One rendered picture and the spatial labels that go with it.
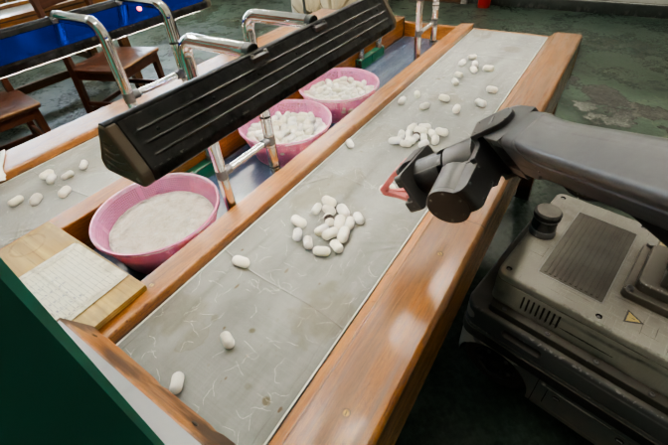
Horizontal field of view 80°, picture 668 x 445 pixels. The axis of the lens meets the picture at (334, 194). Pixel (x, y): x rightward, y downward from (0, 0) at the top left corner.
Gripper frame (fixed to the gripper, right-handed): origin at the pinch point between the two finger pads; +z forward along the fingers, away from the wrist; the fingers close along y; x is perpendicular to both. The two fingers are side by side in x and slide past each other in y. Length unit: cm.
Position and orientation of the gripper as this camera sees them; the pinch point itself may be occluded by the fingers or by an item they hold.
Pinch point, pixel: (386, 190)
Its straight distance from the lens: 69.7
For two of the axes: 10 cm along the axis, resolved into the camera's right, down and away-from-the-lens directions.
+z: -5.8, 2.4, 7.8
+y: -5.7, 5.6, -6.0
